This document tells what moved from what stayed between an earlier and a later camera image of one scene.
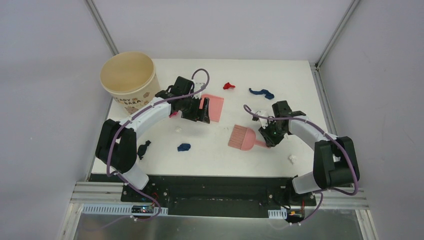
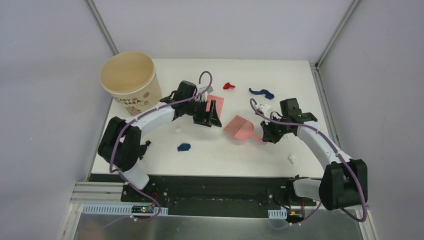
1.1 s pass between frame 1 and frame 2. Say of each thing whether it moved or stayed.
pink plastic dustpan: stayed
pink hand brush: moved
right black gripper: stayed
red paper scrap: stayed
